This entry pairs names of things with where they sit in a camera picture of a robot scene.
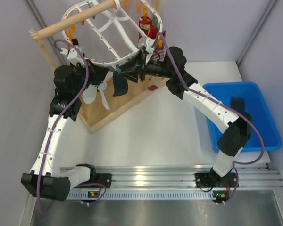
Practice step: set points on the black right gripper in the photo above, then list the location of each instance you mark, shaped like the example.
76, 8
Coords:
132, 70

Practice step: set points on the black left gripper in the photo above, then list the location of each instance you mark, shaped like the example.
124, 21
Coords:
98, 73

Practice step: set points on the teal clothes peg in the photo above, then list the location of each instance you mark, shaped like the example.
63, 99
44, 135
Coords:
115, 68

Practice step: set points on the dark navy sock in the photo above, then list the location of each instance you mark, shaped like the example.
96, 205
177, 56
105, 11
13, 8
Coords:
238, 105
120, 85

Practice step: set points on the white round clip hanger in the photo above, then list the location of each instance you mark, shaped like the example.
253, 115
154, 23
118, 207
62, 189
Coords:
111, 37

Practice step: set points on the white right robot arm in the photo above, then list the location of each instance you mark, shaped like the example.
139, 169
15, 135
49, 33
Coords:
234, 126

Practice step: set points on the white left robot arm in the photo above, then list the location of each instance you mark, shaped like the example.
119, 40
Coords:
56, 131

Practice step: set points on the wooden hanger stand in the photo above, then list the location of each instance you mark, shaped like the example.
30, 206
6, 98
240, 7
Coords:
95, 115

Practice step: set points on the striped maroon sock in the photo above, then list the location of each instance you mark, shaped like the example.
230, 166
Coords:
152, 88
159, 52

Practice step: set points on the white black striped sock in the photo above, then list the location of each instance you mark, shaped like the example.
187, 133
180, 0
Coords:
90, 94

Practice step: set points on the brown argyle sock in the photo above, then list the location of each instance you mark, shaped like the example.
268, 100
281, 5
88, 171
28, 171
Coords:
75, 42

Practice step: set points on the red christmas sock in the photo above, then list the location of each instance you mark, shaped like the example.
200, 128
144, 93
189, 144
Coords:
149, 26

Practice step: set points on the orange clothes peg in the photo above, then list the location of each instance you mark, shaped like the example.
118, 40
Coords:
138, 5

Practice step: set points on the blue plastic bin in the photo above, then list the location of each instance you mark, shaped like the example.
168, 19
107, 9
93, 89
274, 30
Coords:
255, 105

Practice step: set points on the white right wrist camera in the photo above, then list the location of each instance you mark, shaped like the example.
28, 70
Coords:
147, 44

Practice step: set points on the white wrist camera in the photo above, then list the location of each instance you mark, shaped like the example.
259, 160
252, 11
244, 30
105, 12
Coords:
72, 56
147, 44

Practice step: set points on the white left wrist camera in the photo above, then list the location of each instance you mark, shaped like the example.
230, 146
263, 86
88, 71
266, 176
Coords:
72, 56

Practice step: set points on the aluminium mounting rail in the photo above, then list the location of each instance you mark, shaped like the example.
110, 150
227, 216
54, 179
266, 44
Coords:
89, 183

